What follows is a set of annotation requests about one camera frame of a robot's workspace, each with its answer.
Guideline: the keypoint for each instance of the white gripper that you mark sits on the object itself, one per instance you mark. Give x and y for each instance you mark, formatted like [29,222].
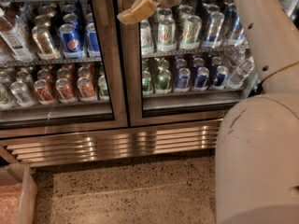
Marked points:
[142,8]

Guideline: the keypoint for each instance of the fridge glass door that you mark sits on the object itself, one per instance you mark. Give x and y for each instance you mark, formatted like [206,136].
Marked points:
[95,20]
[208,96]

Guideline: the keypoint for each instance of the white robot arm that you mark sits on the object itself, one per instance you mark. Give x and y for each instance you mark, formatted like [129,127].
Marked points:
[257,151]

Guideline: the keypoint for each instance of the stainless steel fridge base grille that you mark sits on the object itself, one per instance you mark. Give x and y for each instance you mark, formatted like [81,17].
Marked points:
[72,148]

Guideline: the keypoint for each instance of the white green soda can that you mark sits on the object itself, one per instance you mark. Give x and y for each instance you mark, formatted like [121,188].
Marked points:
[166,40]
[190,33]

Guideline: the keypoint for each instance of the white green soda can right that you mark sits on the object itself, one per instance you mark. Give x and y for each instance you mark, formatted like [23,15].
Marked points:
[190,33]

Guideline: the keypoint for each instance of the green sprite can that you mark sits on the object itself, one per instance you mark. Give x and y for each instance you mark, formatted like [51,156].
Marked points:
[163,81]

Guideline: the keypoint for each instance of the silver blue energy can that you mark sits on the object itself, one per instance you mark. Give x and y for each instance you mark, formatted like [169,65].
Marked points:
[212,34]

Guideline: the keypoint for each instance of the blue pepsi can lower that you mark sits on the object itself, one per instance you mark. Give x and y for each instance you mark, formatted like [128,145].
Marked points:
[182,82]

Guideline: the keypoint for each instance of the blue pepsi can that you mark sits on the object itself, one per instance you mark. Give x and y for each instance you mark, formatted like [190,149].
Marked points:
[72,40]
[182,82]

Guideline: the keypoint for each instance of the blue pepsi can front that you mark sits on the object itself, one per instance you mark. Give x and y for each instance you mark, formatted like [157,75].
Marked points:
[72,40]

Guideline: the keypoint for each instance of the red coke can right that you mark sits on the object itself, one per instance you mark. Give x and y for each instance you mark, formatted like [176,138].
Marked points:
[86,90]

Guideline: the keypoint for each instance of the red coke can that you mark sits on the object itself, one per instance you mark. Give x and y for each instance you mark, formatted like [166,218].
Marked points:
[65,91]
[86,90]
[45,93]

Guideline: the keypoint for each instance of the gold soda can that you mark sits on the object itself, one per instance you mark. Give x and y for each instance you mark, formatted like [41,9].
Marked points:
[47,49]

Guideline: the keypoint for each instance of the clear water bottle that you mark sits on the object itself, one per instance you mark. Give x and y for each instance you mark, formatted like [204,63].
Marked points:
[237,78]

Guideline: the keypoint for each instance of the red coke can middle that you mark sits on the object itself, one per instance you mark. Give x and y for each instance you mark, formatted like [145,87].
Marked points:
[65,91]

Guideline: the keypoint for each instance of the red coke can left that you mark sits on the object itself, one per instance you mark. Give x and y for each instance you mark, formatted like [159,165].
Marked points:
[45,93]

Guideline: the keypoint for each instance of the iced tea bottle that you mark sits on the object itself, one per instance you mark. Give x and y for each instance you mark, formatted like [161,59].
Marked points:
[16,38]

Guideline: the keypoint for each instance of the silver diet coke can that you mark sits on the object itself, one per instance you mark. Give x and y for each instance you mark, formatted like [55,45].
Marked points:
[22,93]

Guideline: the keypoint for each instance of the translucent plastic bin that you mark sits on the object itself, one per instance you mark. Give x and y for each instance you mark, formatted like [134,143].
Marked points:
[18,192]

